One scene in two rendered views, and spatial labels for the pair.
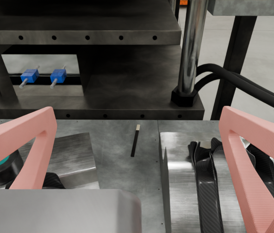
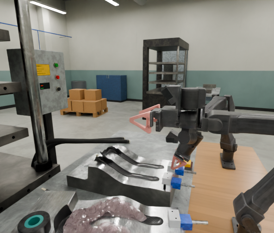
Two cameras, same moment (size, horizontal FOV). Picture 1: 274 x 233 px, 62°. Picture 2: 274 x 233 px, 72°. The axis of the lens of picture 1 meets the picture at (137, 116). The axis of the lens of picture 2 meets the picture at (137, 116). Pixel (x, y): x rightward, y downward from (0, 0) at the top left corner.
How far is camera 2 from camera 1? 61 cm
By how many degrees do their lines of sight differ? 66
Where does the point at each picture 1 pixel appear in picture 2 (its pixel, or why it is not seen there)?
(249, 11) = (50, 110)
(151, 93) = (17, 177)
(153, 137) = (59, 185)
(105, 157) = not seen: hidden behind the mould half
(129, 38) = not seen: outside the picture
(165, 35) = (19, 133)
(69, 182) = (71, 206)
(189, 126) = (66, 171)
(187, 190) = (111, 169)
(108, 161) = not seen: hidden behind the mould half
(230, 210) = (123, 166)
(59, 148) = (46, 203)
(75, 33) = not seen: outside the picture
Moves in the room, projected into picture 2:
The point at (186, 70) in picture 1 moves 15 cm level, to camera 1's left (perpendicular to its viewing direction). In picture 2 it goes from (42, 146) to (18, 158)
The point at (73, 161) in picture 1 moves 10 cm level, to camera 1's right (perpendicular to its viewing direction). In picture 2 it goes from (63, 198) to (80, 182)
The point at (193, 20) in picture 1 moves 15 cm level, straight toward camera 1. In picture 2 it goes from (39, 119) to (56, 123)
